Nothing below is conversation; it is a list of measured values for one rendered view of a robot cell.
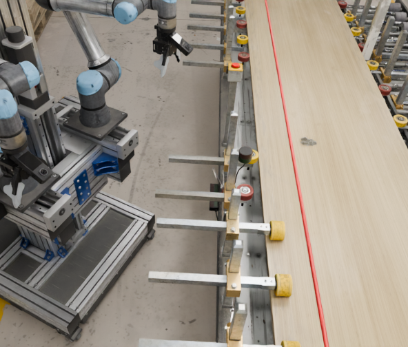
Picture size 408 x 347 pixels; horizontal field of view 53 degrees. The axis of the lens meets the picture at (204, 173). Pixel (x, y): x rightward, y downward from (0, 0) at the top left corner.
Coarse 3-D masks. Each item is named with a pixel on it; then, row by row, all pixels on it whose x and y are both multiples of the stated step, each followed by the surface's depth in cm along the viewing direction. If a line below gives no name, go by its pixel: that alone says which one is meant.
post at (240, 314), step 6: (234, 306) 123; (240, 306) 120; (246, 306) 120; (234, 312) 122; (240, 312) 119; (246, 312) 119; (234, 318) 122; (240, 318) 121; (234, 324) 124; (240, 324) 124; (234, 330) 127; (240, 330) 127; (234, 336) 130; (240, 336) 130
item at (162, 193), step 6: (156, 192) 191; (162, 192) 191; (168, 192) 191; (174, 192) 191; (180, 192) 191; (186, 192) 192; (192, 192) 192; (198, 192) 192; (204, 192) 192; (210, 192) 192; (174, 198) 192; (180, 198) 192; (186, 198) 192; (192, 198) 192; (198, 198) 192; (204, 198) 191; (210, 198) 191; (216, 198) 191; (222, 198) 191
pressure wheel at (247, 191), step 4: (244, 184) 191; (236, 188) 189; (240, 188) 189; (244, 188) 188; (248, 188) 189; (252, 188) 189; (244, 192) 188; (248, 192) 188; (252, 192) 187; (244, 196) 186; (248, 196) 186; (244, 200) 188
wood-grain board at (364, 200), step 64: (256, 0) 344; (320, 0) 351; (256, 64) 270; (320, 64) 274; (256, 128) 222; (320, 128) 225; (384, 128) 228; (320, 192) 190; (384, 192) 193; (320, 256) 165; (384, 256) 167; (384, 320) 147
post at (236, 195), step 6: (234, 192) 157; (240, 192) 158; (234, 198) 159; (240, 198) 159; (234, 204) 161; (234, 210) 164; (234, 216) 166; (228, 240) 178; (228, 246) 182; (228, 252) 185
